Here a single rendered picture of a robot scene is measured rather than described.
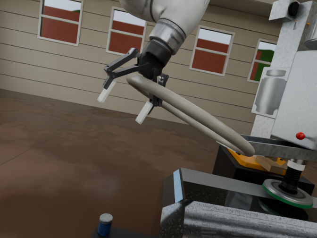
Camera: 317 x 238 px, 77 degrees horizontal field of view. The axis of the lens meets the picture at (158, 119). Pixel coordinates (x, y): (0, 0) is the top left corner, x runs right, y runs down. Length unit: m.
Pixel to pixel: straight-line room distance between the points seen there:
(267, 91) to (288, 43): 0.41
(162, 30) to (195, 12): 0.10
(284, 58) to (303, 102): 0.91
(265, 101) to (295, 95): 0.75
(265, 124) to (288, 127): 0.82
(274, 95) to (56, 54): 7.00
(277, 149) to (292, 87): 0.33
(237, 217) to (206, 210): 0.13
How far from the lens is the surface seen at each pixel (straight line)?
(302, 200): 1.18
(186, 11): 0.58
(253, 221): 1.01
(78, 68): 7.45
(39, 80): 8.01
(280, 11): 2.03
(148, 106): 0.59
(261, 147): 0.88
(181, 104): 0.47
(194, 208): 0.91
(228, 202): 1.00
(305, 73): 1.12
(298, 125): 1.08
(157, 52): 0.55
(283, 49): 1.98
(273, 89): 1.84
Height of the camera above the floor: 1.25
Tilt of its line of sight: 10 degrees down
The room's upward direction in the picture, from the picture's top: 11 degrees clockwise
